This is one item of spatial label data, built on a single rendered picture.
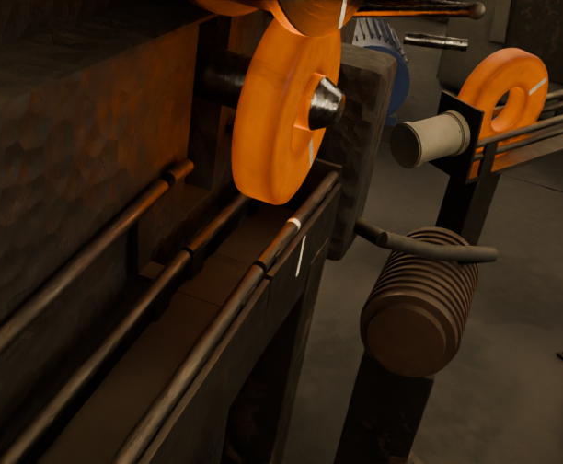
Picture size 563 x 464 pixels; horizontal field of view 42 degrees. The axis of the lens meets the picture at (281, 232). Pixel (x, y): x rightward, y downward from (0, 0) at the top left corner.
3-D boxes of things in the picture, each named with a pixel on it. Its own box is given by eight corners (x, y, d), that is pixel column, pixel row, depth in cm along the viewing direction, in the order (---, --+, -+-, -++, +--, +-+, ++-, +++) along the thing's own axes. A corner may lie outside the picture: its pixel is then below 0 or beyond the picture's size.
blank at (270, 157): (215, 114, 48) (261, 128, 48) (302, -41, 55) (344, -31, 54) (242, 228, 62) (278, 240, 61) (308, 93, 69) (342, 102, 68)
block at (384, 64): (258, 239, 89) (287, 46, 77) (281, 213, 95) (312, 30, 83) (340, 267, 86) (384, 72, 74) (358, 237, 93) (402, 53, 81)
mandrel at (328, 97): (163, 33, 62) (150, 84, 63) (140, 23, 58) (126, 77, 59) (353, 85, 58) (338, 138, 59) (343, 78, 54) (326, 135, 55)
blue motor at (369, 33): (319, 129, 270) (336, 37, 253) (315, 78, 319) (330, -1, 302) (400, 141, 272) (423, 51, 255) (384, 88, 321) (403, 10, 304)
